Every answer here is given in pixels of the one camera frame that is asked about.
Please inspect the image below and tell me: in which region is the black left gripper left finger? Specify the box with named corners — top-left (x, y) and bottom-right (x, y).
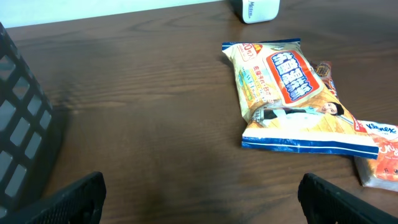
top-left (1, 172), bottom-right (106, 224)

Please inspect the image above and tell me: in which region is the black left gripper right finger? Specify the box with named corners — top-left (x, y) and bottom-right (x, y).
top-left (298, 173), bottom-right (397, 224)

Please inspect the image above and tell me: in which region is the orange tissue pack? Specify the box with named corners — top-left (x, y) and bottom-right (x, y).
top-left (354, 121), bottom-right (397, 192)

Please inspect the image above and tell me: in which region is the grey plastic shopping basket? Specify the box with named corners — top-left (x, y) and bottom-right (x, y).
top-left (1, 27), bottom-right (62, 217)

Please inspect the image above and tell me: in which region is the yellow snack bag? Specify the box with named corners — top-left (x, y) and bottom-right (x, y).
top-left (222, 39), bottom-right (379, 159)

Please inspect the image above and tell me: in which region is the brown chocolate bar wrapper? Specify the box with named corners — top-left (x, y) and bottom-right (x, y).
top-left (310, 61), bottom-right (339, 100)

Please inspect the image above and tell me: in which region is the white barcode scanner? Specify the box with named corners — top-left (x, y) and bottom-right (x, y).
top-left (229, 0), bottom-right (280, 24)

